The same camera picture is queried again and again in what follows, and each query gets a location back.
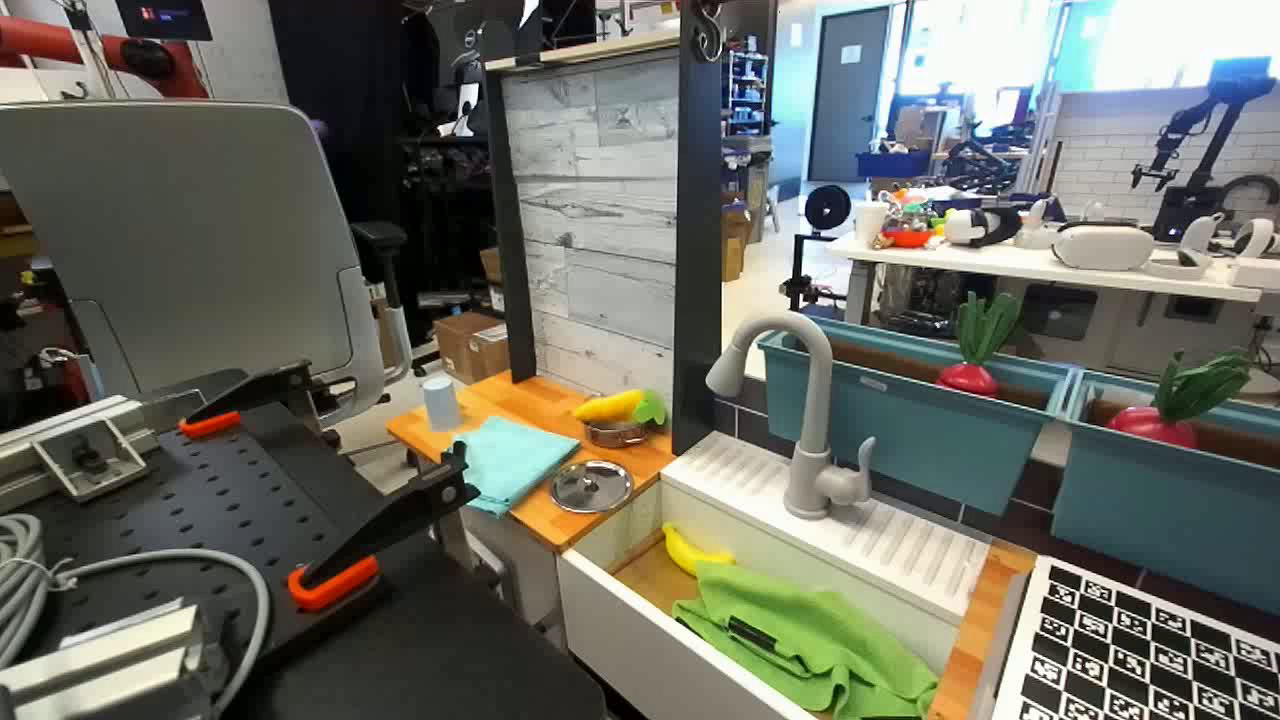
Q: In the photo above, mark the blue towel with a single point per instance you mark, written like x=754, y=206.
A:
x=504, y=460

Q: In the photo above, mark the black background robot arm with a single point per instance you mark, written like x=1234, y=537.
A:
x=1200, y=133

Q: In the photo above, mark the green towel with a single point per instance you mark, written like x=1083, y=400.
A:
x=826, y=642

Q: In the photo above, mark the yellow toy corn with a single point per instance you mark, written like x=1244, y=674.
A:
x=611, y=407

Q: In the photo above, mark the dark small bowl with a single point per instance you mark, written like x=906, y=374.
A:
x=620, y=434

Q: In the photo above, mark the metal bowl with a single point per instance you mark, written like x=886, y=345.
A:
x=588, y=484

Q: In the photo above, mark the grey wood pattern backboard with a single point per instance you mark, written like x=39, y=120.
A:
x=593, y=226

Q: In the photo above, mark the brown cardboard box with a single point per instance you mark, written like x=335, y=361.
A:
x=474, y=345

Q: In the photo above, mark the grey toy faucet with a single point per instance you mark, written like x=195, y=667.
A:
x=807, y=425

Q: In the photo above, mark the yellow toy banana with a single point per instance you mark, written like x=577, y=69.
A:
x=688, y=549

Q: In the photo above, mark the pale blue plastic cup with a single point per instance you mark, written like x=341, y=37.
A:
x=442, y=400

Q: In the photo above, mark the black round fan on stand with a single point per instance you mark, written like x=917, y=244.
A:
x=826, y=211

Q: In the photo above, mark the teal planter box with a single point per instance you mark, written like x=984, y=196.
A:
x=920, y=425
x=1172, y=514

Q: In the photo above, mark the pile of colourful toys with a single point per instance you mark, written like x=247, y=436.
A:
x=906, y=222

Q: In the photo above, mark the black orange bar clamp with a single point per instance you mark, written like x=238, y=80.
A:
x=235, y=407
x=375, y=532

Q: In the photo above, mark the white toy sink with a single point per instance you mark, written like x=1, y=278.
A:
x=906, y=547

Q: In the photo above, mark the red toy radish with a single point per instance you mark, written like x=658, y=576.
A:
x=982, y=350
x=1172, y=407

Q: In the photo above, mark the grey door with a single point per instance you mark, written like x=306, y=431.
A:
x=848, y=94

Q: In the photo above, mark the white background table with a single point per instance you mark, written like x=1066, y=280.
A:
x=1013, y=266

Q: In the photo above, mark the black perforated base board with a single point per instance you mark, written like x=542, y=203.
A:
x=201, y=500

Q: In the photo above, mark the white rounded device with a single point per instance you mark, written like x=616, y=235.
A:
x=1107, y=244

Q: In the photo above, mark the aluminium extrusion bar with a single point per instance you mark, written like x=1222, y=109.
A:
x=101, y=662
x=81, y=446

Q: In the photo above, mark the black white calibration board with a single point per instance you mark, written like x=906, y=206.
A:
x=1146, y=655

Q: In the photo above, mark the red pipe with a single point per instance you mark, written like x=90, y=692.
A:
x=104, y=49

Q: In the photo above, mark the black frame post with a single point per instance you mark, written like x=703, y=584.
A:
x=696, y=226

